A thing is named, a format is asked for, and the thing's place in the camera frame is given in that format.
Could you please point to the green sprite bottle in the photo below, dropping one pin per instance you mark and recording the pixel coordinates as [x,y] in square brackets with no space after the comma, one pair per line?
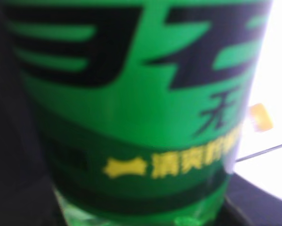
[138,103]

